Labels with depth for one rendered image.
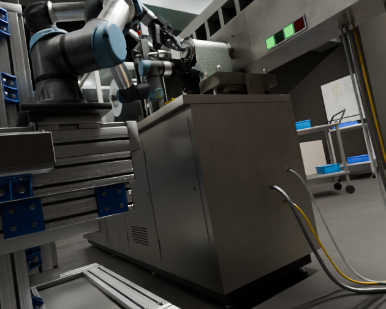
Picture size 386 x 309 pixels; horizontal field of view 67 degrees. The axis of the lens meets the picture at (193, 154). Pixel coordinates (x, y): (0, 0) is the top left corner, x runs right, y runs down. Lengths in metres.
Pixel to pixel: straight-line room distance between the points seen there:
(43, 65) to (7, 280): 0.60
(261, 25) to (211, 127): 0.74
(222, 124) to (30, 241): 0.81
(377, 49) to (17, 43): 6.38
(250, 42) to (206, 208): 1.02
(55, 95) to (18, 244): 0.42
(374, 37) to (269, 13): 5.32
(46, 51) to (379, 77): 6.34
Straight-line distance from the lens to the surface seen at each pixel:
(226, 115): 1.29
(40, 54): 0.95
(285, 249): 1.47
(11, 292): 1.04
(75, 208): 0.89
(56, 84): 0.90
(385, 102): 6.74
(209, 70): 1.67
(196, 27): 2.26
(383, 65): 6.80
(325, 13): 1.53
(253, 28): 1.80
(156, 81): 1.42
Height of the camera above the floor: 0.58
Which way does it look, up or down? 4 degrees up
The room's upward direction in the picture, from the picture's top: 10 degrees counter-clockwise
